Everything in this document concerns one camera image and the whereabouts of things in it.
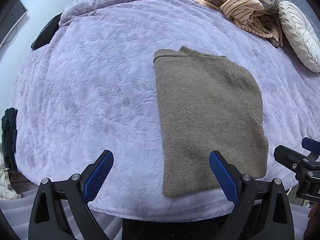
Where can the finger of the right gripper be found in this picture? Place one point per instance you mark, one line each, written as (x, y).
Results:
(290, 158)
(311, 145)

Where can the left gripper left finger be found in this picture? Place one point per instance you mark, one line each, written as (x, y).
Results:
(48, 219)

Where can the white framed monitor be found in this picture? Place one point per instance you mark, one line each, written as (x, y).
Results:
(9, 23)

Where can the lavender embossed bed blanket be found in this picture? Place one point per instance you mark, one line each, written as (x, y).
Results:
(93, 88)

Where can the dark green hanging cloth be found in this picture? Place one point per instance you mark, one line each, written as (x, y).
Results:
(9, 136)

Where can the round cream pleated pillow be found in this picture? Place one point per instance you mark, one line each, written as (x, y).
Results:
(300, 34)

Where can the striped beige clothing pile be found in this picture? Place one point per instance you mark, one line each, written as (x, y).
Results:
(259, 17)

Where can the black bed corner pad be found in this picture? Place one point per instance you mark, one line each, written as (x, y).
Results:
(47, 33)

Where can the brown knit sweater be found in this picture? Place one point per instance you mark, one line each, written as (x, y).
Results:
(207, 103)

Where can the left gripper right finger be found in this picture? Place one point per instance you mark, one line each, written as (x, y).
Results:
(261, 208)

